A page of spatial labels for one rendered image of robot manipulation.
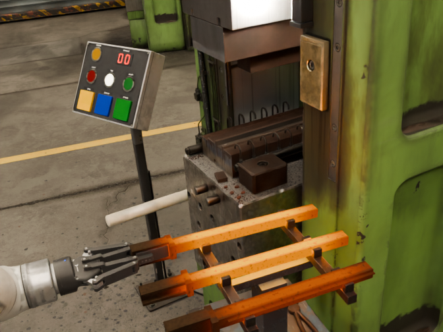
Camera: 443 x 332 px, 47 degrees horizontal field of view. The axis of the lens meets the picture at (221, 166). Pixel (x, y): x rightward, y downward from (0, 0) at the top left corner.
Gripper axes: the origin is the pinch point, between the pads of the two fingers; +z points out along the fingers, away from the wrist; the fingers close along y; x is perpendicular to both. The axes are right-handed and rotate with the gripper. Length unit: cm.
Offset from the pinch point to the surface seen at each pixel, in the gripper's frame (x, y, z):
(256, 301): 0.3, 23.8, 14.0
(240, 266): -0.3, 12.7, 15.7
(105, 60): 15, -101, 11
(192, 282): 0.1, 13.4, 4.8
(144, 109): 1, -80, 19
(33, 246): -100, -167, -36
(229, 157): -1.5, -35.8, 33.4
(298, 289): 0.4, 24.5, 22.6
